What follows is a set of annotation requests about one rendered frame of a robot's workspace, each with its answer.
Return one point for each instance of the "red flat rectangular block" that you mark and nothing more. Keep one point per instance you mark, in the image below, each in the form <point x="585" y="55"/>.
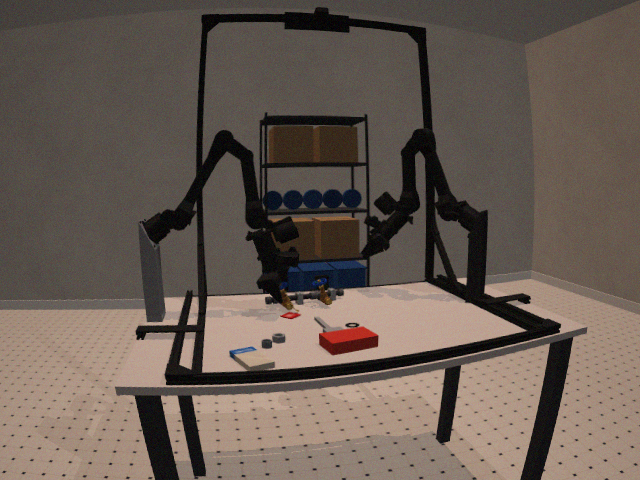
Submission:
<point x="348" y="340"/>

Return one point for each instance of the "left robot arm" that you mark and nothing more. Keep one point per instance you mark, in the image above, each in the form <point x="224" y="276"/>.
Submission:
<point x="424" y="140"/>

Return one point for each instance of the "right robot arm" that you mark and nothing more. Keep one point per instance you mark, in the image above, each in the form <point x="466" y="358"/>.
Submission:
<point x="285" y="230"/>

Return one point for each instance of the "grey hex nut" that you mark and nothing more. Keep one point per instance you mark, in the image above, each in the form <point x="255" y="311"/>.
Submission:
<point x="278" y="338"/>

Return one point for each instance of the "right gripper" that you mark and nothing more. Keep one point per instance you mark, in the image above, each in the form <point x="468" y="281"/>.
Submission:
<point x="272" y="277"/>

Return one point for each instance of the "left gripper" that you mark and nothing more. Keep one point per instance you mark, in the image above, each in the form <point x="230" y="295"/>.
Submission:
<point x="388" y="231"/>

